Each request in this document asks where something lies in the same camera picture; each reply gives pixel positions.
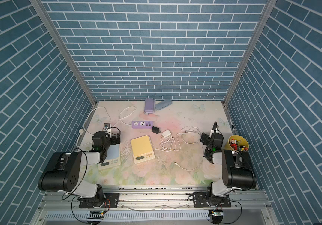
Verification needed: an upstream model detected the black charger adapter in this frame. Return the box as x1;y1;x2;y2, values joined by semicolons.
151;126;160;134

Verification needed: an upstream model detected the purple case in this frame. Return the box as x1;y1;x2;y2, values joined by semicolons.
144;98;155;114

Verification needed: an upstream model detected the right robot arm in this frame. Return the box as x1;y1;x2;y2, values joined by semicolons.
200;122;257;207

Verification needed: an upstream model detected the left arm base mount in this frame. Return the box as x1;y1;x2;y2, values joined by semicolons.
78;193;120;210

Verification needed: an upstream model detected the grey blue case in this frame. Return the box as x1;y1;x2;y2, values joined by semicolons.
155;99;172;110

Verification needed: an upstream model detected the long white usb cable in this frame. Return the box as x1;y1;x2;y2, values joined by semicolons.
173;126;206;171

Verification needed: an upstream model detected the purple power strip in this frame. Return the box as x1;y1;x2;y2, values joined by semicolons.
131;121;153;129

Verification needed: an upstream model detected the blue electronic scale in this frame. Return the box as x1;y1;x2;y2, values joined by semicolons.
98;144;121;170

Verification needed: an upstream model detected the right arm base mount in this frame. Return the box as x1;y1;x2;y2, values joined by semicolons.
189;192;231;208

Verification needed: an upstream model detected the white charger adapter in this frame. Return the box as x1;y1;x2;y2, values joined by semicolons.
161;130;172;138

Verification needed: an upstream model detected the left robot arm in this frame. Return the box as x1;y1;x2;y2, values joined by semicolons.
38;128;121;211

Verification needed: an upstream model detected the yellow cup with markers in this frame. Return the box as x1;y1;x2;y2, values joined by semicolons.
223;135;250;152

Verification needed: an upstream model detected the aluminium rail frame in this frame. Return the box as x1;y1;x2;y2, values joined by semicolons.
31;185;278;225

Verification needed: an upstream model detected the yellow electronic scale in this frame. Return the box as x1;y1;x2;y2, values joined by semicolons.
131;135;155;164

